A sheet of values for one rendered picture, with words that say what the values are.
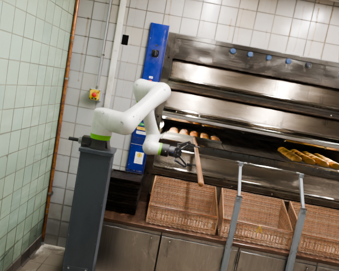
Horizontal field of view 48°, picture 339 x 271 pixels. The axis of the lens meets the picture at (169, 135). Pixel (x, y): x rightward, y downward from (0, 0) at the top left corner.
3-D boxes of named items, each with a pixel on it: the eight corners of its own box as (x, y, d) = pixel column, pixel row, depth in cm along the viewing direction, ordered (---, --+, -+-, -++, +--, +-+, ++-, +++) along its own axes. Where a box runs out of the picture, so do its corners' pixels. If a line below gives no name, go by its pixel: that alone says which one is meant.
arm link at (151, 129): (135, 107, 262) (151, 106, 259) (139, 98, 270) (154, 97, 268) (146, 146, 284) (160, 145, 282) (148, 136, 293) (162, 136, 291)
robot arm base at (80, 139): (65, 144, 224) (66, 134, 224) (71, 140, 239) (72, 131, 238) (108, 152, 226) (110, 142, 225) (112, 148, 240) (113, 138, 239)
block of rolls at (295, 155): (276, 150, 406) (277, 145, 405) (320, 158, 405) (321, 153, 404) (291, 161, 346) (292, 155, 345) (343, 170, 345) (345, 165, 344)
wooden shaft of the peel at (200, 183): (203, 187, 195) (204, 182, 195) (197, 186, 195) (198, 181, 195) (195, 140, 365) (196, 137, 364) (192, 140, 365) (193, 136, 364)
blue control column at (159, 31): (137, 198, 538) (164, 47, 510) (148, 200, 538) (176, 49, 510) (110, 258, 347) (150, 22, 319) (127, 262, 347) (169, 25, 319)
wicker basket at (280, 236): (214, 216, 339) (220, 186, 336) (276, 228, 337) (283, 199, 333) (218, 236, 291) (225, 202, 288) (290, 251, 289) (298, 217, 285)
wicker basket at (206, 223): (149, 204, 340) (154, 174, 336) (210, 215, 339) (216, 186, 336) (143, 223, 292) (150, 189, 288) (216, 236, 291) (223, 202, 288)
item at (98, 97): (90, 99, 333) (91, 87, 331) (101, 101, 332) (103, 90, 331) (87, 99, 325) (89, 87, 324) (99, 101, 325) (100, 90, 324)
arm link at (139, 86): (142, 86, 247) (152, 77, 254) (127, 83, 253) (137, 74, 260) (148, 108, 258) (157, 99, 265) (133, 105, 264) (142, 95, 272)
